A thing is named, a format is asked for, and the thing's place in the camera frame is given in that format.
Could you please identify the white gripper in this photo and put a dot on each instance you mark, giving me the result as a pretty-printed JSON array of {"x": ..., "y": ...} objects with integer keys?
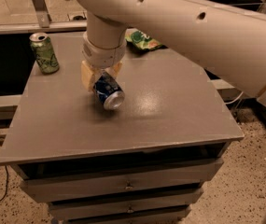
[{"x": 104, "y": 55}]

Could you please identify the blue pepsi can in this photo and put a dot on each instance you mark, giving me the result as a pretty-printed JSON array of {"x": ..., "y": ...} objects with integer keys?
[{"x": 108, "y": 92}]

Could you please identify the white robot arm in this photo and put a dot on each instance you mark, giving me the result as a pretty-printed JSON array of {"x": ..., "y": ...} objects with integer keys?
[{"x": 227, "y": 41}]

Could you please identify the green soda can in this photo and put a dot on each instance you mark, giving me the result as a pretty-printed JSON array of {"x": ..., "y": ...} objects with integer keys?
[{"x": 44, "y": 53}]

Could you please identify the green chip bag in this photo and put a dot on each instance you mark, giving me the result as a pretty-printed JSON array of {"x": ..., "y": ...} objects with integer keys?
[{"x": 142, "y": 41}]

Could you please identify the grey drawer cabinet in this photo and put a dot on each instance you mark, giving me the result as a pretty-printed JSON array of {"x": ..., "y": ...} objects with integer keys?
[{"x": 171, "y": 113}]

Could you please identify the top grey drawer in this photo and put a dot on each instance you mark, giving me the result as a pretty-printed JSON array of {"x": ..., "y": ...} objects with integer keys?
[{"x": 97, "y": 184}]

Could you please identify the grey drawer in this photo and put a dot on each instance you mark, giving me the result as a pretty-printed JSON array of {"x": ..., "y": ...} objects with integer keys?
[
  {"x": 137, "y": 217},
  {"x": 124, "y": 204},
  {"x": 97, "y": 184}
]

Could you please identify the bottom grey drawer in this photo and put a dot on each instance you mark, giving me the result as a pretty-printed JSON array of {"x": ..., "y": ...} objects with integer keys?
[{"x": 137, "y": 217}]

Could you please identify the middle grey drawer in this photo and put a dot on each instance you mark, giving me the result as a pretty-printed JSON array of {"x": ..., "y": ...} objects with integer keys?
[{"x": 124, "y": 204}]

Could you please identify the metal railing frame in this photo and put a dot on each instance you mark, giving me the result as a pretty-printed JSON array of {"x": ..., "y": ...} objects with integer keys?
[{"x": 26, "y": 16}]

